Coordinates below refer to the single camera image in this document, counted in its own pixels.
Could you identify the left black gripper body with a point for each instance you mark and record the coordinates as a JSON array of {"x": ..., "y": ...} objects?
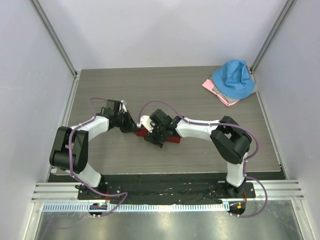
[{"x": 124, "y": 122}]

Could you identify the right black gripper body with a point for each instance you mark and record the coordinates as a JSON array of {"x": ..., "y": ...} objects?
[{"x": 158, "y": 132}]

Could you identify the red cloth napkin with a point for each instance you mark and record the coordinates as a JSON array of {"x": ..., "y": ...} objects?
[{"x": 175, "y": 139}]

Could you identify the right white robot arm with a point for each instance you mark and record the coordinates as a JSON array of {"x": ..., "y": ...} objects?
[{"x": 232, "y": 142}]

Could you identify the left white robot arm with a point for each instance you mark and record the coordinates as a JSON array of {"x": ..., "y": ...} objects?
[{"x": 70, "y": 150}]

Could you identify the pink folded cloth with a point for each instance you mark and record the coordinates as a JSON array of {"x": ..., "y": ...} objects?
[{"x": 211, "y": 87}]

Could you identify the grey folded cloth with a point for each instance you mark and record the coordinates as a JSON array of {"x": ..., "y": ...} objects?
[{"x": 228, "y": 101}]

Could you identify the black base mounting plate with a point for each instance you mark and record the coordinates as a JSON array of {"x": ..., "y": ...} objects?
[{"x": 167, "y": 189}]

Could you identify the blue bucket hat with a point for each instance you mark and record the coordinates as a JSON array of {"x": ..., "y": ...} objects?
[{"x": 234, "y": 80}]

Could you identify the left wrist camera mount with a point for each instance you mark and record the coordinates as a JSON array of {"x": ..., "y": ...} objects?
[{"x": 123, "y": 106}]

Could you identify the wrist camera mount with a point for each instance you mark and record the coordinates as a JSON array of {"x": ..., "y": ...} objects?
[
  {"x": 146, "y": 122},
  {"x": 123, "y": 106}
]

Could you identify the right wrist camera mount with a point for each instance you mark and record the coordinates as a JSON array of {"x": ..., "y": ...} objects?
[{"x": 146, "y": 122}]

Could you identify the white slotted cable duct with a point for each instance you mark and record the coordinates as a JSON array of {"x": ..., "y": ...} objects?
[{"x": 96, "y": 207}]

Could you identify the aluminium front rail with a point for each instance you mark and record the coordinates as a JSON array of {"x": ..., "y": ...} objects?
[{"x": 46, "y": 192}]

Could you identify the left aluminium frame post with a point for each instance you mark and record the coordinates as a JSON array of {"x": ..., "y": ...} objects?
[{"x": 53, "y": 35}]

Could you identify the aluminium frame post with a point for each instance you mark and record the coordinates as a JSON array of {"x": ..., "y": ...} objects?
[
  {"x": 53, "y": 35},
  {"x": 285, "y": 11}
]

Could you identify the right aluminium frame post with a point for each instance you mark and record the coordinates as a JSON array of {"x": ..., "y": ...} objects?
[{"x": 285, "y": 11}]

